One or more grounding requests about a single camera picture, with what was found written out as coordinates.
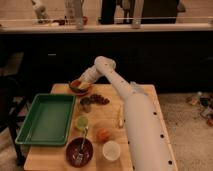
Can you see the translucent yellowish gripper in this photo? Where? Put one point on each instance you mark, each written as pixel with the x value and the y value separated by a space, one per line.
pixel 83 86

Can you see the green pepper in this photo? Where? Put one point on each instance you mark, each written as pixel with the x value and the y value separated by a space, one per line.
pixel 73 88

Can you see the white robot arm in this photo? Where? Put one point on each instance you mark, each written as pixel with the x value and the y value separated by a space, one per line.
pixel 148 142

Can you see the green plastic tray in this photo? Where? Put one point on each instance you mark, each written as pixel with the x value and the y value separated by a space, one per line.
pixel 48 120

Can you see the orange bowl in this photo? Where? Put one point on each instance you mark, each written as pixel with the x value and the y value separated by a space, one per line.
pixel 81 93

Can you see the bunch of dark grapes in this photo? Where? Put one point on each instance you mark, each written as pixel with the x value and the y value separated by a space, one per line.
pixel 98 99

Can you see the small metal cup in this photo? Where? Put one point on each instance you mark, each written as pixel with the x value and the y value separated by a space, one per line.
pixel 86 104

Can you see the green cup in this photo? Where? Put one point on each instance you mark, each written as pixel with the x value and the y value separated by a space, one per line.
pixel 81 123

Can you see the grey cloth piece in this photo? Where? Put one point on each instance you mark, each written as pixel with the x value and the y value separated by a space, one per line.
pixel 136 88

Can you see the orange peach fruit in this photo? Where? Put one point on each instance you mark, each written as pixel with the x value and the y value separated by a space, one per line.
pixel 102 135

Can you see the dark red bowl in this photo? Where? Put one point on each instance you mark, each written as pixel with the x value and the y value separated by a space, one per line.
pixel 72 152

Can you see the white cup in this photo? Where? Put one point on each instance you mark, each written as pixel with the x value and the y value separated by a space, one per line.
pixel 111 150

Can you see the dark chair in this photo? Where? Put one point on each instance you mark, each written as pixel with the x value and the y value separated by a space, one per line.
pixel 9 114

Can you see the metal fork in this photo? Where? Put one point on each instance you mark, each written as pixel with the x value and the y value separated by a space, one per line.
pixel 79 157

